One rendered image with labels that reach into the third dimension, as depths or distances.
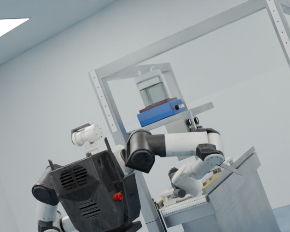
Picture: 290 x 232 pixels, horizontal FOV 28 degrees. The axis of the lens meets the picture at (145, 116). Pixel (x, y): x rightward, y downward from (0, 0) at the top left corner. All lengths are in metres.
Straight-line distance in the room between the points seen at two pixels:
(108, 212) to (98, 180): 0.13
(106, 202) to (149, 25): 4.84
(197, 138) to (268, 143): 4.24
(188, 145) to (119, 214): 0.37
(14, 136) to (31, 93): 0.75
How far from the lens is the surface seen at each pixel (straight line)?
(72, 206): 2.23
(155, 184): 7.17
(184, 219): 3.08
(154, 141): 2.20
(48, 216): 2.55
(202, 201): 3.00
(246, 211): 3.69
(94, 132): 2.31
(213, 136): 2.27
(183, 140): 2.21
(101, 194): 2.16
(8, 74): 8.31
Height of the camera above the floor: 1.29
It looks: 2 degrees up
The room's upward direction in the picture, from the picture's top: 21 degrees counter-clockwise
